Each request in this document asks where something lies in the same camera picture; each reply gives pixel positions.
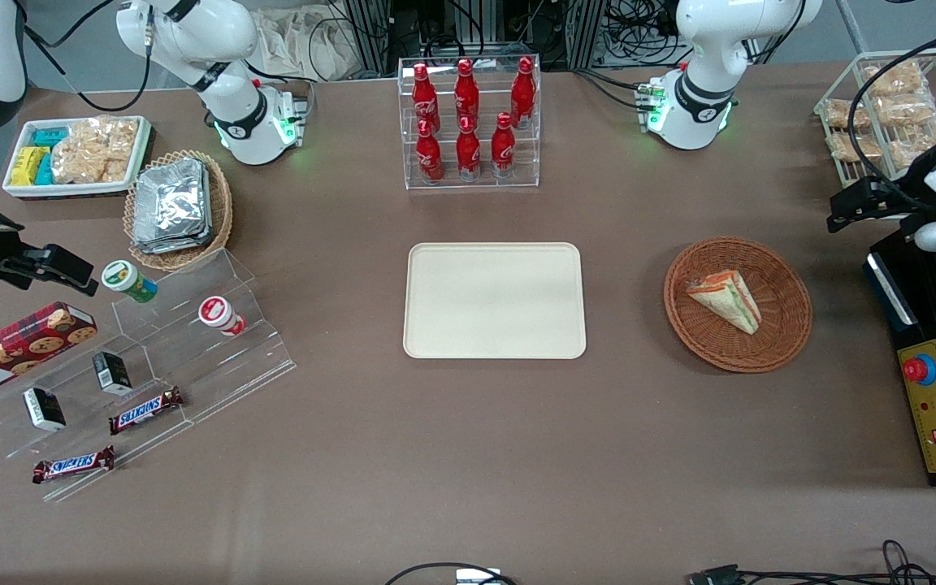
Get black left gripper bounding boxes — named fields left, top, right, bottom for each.
left=828, top=177, right=936, bottom=235

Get triangular sandwich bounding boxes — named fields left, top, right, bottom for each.
left=685, top=270, right=762, bottom=336

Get white rectangular snack tray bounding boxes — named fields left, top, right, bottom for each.
left=2, top=115, right=152, bottom=200

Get round brown wicker basket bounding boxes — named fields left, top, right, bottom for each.
left=663, top=236, right=813, bottom=374

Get oval light wicker basket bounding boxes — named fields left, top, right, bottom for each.
left=123, top=149, right=234, bottom=272

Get beige plastic tray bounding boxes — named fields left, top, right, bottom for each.
left=403, top=242, right=587, bottom=360

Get red tartan cookie box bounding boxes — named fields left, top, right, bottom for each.
left=0, top=301, right=98, bottom=401

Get clear bag of fried snacks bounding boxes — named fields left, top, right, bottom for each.
left=862, top=61, right=925, bottom=98
left=830, top=132, right=883, bottom=163
left=825, top=99, right=872, bottom=130
left=874, top=93, right=936, bottom=128
left=890, top=122, right=936, bottom=168

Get black machine with yellow panel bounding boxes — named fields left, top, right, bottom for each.
left=864, top=232, right=936, bottom=488

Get green-lidded snack cup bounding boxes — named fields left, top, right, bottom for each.
left=102, top=260, right=158, bottom=304

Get yellow snack packet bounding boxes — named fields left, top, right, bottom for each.
left=11, top=146, right=50, bottom=187

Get small black box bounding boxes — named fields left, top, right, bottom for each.
left=93, top=351, right=133, bottom=397
left=23, top=387, right=67, bottom=432

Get clear bag of crackers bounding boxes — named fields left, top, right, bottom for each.
left=51, top=116, right=140, bottom=184

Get silver foil packet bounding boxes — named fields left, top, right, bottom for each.
left=132, top=219, right=214, bottom=255
left=135, top=158, right=210, bottom=235

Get brown Snickers bar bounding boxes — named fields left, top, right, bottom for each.
left=32, top=445, right=116, bottom=485
left=108, top=387, right=184, bottom=436

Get red-lidded snack cup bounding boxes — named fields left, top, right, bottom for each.
left=198, top=297, right=247, bottom=336

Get clear acrylic stepped display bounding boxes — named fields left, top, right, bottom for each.
left=0, top=248, right=298, bottom=503

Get beige cloth bag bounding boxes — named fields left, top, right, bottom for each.
left=253, top=6, right=367, bottom=82

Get red cola bottle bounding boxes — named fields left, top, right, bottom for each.
left=412, top=63, right=441, bottom=135
left=454, top=58, right=480, bottom=131
left=416, top=119, right=444, bottom=183
left=457, top=115, right=482, bottom=181
left=510, top=56, right=536, bottom=129
left=491, top=112, right=516, bottom=179

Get clear acrylic bottle rack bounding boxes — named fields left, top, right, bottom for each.
left=397, top=55, right=542, bottom=191

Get white wire rack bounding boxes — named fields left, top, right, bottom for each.
left=813, top=49, right=936, bottom=189

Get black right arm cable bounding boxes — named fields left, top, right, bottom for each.
left=23, top=0, right=154, bottom=113

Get tangled black cables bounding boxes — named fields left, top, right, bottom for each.
left=574, top=0, right=692, bottom=111

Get black cable bundle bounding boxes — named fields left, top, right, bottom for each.
left=740, top=539, right=936, bottom=585

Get aluminium frame profile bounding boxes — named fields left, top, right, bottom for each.
left=565, top=0, right=609, bottom=71
left=342, top=0, right=393, bottom=76

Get black cable connector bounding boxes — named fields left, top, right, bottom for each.
left=687, top=565, right=749, bottom=585

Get black looped cable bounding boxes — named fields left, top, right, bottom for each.
left=384, top=562, right=518, bottom=585

